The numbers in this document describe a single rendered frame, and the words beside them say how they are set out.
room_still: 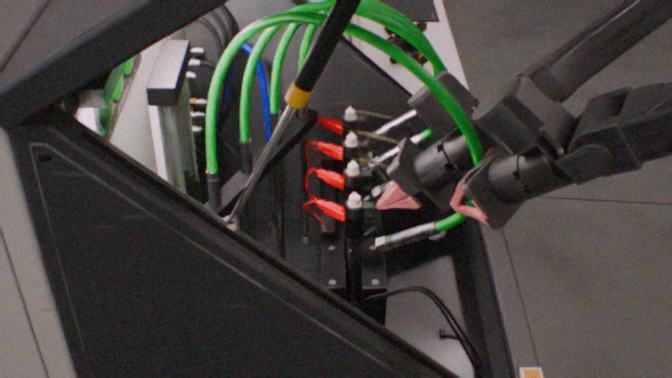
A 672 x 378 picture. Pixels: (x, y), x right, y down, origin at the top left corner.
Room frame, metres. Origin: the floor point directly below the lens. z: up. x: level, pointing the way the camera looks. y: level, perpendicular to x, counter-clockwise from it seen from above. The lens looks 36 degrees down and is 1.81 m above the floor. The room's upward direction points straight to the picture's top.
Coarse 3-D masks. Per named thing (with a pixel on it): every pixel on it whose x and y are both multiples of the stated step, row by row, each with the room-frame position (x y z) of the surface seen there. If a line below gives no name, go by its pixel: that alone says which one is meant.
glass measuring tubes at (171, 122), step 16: (160, 48) 1.06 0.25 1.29; (176, 48) 1.06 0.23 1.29; (160, 64) 1.01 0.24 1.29; (176, 64) 1.01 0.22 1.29; (160, 80) 0.96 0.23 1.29; (176, 80) 0.96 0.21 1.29; (160, 96) 0.94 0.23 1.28; (176, 96) 0.95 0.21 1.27; (160, 112) 0.96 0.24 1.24; (176, 112) 0.99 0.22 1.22; (160, 128) 0.95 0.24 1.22; (176, 128) 0.96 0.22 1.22; (192, 128) 1.07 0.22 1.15; (160, 144) 0.94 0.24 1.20; (176, 144) 0.96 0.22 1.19; (192, 144) 1.06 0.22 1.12; (160, 160) 0.94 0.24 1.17; (176, 160) 0.95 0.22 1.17; (192, 160) 1.06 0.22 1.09; (176, 176) 0.95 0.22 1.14; (192, 176) 1.03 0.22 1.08; (192, 192) 1.03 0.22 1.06
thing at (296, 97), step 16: (336, 0) 0.62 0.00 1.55; (352, 0) 0.61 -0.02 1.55; (336, 16) 0.61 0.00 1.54; (352, 16) 0.61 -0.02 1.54; (320, 32) 0.62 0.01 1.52; (336, 32) 0.61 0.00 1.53; (320, 48) 0.61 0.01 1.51; (304, 64) 0.62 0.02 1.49; (320, 64) 0.61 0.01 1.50; (304, 80) 0.61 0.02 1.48; (288, 96) 0.62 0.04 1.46; (304, 96) 0.61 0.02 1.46; (288, 112) 0.62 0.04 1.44; (272, 144) 0.62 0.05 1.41; (256, 176) 0.62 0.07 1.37; (240, 208) 0.62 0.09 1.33
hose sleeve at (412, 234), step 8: (424, 224) 0.82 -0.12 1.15; (432, 224) 0.81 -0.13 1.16; (400, 232) 0.83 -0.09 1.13; (408, 232) 0.83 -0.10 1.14; (416, 232) 0.82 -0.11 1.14; (424, 232) 0.81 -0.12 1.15; (432, 232) 0.81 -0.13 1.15; (440, 232) 0.81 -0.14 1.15; (392, 240) 0.83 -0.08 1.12; (400, 240) 0.82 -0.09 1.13; (408, 240) 0.82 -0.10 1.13; (416, 240) 0.82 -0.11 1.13
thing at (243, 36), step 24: (264, 24) 0.90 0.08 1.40; (312, 24) 0.87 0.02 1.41; (384, 48) 0.84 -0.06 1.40; (216, 72) 0.92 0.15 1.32; (216, 96) 0.93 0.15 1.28; (216, 120) 0.93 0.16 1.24; (456, 120) 0.81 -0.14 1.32; (480, 144) 0.80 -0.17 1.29; (216, 168) 0.94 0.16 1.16; (456, 216) 0.80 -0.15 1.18
